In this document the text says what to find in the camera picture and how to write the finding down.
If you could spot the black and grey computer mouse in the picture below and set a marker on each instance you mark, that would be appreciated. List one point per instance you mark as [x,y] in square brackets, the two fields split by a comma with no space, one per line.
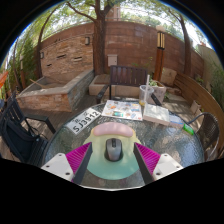
[114,150]

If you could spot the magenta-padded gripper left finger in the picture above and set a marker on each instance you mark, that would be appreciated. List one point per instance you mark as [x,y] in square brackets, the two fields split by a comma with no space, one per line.
[58,165]

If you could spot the black wall lamp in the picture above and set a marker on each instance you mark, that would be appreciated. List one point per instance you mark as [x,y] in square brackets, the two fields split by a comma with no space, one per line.
[87,40]
[42,55]

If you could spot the slim leaning tree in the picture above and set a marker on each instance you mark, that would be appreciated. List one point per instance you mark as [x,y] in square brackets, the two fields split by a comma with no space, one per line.
[187,53]

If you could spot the wooden garden lamp post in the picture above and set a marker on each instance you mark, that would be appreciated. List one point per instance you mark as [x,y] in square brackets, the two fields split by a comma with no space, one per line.
[159,60]

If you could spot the colourful picture magazine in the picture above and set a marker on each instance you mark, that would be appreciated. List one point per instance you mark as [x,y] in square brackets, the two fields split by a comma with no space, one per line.
[122,110]

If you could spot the clear plastic cup with straw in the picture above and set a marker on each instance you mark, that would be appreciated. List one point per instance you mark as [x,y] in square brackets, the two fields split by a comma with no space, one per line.
[146,95]

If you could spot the small white plant pot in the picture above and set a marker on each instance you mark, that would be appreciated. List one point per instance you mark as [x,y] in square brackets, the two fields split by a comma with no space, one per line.
[195,106]

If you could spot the black metal chair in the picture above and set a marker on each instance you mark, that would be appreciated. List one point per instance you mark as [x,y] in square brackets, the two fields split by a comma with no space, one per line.
[16,136]

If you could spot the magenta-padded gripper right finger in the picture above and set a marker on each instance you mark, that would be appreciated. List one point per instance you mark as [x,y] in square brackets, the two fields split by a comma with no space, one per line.
[166,165]

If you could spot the grey wall utility box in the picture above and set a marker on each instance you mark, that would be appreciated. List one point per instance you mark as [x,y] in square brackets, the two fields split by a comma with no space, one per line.
[112,60]

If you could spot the large tree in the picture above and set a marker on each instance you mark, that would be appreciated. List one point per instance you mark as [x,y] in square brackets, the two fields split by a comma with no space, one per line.
[99,50]

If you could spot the curved wooden bench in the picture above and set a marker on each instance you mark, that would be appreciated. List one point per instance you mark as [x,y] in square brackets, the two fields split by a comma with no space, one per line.
[200,91]

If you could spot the dark wooden slatted armchair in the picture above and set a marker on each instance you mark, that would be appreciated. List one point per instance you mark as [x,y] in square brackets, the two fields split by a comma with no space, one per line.
[128,76]

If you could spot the stone garden trough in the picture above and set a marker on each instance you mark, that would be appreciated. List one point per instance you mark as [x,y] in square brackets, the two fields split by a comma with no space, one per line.
[50,96]

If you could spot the dark wicker chair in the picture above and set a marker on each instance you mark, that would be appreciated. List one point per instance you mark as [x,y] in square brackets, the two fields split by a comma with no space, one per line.
[210,128]

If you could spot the green round mouse pad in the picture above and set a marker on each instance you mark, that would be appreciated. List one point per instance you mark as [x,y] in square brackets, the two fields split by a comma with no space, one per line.
[113,170]

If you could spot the white license plate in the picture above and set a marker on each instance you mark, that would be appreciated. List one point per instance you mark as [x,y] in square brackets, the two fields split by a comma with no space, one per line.
[83,120]

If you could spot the white square plant pot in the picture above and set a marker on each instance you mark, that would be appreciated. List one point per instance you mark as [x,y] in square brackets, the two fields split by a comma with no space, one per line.
[160,91]

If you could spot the small green object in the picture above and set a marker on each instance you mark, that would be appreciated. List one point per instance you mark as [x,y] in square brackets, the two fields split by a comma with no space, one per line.
[188,129]

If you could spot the small blue booklet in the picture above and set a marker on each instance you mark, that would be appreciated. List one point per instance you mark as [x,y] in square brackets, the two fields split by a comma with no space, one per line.
[176,120]

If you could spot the thick white book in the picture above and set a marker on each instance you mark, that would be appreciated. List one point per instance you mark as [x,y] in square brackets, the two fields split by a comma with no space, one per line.
[156,114]

